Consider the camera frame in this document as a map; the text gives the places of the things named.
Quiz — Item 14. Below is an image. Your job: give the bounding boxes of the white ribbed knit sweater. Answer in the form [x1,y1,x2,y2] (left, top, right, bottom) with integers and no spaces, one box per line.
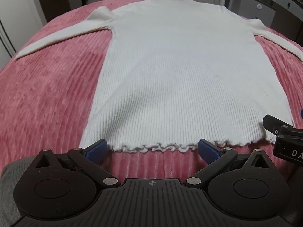
[17,0,302,152]

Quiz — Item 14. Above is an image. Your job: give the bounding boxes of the grey trouser fabric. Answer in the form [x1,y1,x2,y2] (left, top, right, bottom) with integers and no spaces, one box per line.
[0,156,34,227]

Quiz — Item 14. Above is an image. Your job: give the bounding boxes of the black dressing table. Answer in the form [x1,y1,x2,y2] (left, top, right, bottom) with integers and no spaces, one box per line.
[271,0,302,46]

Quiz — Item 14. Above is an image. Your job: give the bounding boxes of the grey drawer cabinet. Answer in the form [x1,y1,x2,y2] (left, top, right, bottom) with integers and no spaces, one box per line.
[231,0,275,27]

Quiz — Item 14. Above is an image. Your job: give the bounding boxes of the white wardrobe doors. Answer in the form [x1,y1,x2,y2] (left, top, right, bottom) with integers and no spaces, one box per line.
[0,0,47,68]

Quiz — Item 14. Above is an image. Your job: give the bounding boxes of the pink corduroy bed blanket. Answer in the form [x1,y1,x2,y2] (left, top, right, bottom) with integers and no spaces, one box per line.
[1,0,302,181]

